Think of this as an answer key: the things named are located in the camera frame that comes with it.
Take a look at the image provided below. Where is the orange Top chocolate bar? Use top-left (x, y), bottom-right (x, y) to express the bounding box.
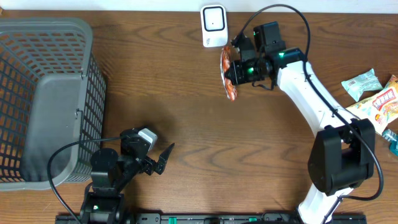
top-left (220, 46), bottom-right (237, 101)

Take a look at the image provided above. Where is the teal wet wipes pack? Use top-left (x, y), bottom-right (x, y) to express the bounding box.
top-left (341, 68), bottom-right (383, 102)

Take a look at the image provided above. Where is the yellow wiper bag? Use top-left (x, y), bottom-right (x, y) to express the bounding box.
top-left (346, 75), bottom-right (398, 135)

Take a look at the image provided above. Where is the blue mouthwash bottle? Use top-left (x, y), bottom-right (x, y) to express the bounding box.
top-left (382, 129), bottom-right (398, 156)

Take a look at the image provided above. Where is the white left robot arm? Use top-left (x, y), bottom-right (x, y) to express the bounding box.
top-left (80, 128), bottom-right (175, 223)

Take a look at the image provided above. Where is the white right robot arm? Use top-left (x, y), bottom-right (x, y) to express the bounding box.
top-left (220, 22), bottom-right (381, 223)

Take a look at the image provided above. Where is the white barcode scanner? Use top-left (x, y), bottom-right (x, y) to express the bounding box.
top-left (200, 4), bottom-right (228, 48)

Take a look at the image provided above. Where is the grey plastic basket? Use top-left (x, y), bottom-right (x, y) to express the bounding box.
top-left (1, 18), bottom-right (106, 192)

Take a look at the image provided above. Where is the black right camera cable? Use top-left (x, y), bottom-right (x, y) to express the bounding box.
top-left (230, 4), bottom-right (385, 218)

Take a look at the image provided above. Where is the black camera cable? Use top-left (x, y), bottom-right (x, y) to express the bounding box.
top-left (46, 135), bottom-right (125, 224)
top-left (230, 4), bottom-right (385, 218)

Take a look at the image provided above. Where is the black left camera cable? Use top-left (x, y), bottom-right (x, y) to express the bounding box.
top-left (46, 135), bottom-right (125, 224)

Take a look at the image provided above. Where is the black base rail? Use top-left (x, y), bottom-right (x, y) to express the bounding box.
top-left (55, 213), bottom-right (367, 224)

